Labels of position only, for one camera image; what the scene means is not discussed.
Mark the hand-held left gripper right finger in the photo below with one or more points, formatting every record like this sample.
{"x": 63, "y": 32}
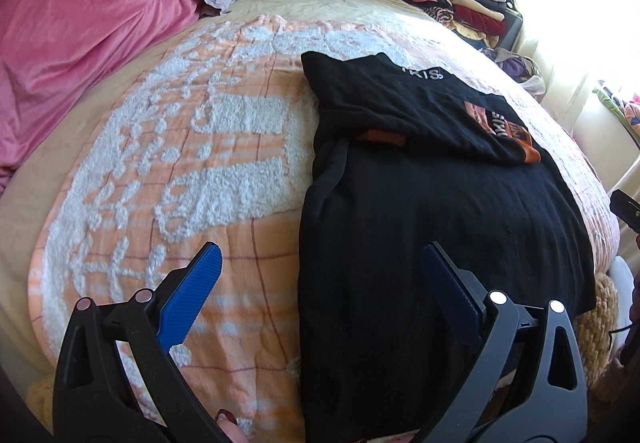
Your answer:
{"x": 452, "y": 283}

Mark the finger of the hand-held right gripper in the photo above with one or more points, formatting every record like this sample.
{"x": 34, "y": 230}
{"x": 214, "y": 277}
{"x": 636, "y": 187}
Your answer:
{"x": 625, "y": 205}

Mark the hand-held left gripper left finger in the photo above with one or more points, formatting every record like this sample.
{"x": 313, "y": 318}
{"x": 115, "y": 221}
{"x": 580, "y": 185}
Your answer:
{"x": 192, "y": 293}

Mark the black long-sleeve shirt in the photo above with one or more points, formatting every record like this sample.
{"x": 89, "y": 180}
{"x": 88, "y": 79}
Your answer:
{"x": 425, "y": 223}

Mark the purple clothes pile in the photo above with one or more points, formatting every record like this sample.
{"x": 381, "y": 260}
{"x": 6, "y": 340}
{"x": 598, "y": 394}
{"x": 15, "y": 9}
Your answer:
{"x": 515, "y": 65}

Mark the person's left hand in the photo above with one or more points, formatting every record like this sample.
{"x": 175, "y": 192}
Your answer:
{"x": 230, "y": 430}

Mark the colourful patterned cloth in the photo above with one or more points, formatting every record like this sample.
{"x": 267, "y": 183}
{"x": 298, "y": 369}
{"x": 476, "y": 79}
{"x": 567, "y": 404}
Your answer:
{"x": 617, "y": 103}

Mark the beige fluffy throw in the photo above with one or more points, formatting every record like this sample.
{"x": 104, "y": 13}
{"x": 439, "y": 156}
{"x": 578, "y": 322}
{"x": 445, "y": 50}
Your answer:
{"x": 600, "y": 323}

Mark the orange white tufted blanket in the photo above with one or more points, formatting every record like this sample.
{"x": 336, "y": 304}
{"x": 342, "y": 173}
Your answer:
{"x": 175, "y": 173}

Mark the beige bedspread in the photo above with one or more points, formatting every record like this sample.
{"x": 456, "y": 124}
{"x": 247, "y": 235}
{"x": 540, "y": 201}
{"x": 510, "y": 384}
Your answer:
{"x": 30, "y": 203}

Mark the black box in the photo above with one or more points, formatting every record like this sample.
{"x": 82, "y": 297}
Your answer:
{"x": 512, "y": 28}

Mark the pink blanket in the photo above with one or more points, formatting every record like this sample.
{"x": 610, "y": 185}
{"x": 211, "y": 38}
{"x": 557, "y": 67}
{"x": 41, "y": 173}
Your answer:
{"x": 75, "y": 38}

